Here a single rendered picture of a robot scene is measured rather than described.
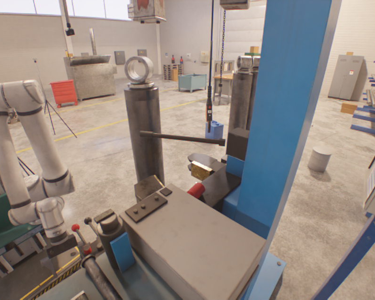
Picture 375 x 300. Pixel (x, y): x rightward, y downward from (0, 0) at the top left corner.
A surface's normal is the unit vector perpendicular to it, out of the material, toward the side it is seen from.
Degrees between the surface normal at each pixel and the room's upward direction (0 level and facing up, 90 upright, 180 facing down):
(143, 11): 90
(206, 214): 0
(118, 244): 90
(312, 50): 90
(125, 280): 0
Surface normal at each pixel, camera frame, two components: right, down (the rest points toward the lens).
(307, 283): 0.00, -0.88
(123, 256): 0.73, 0.32
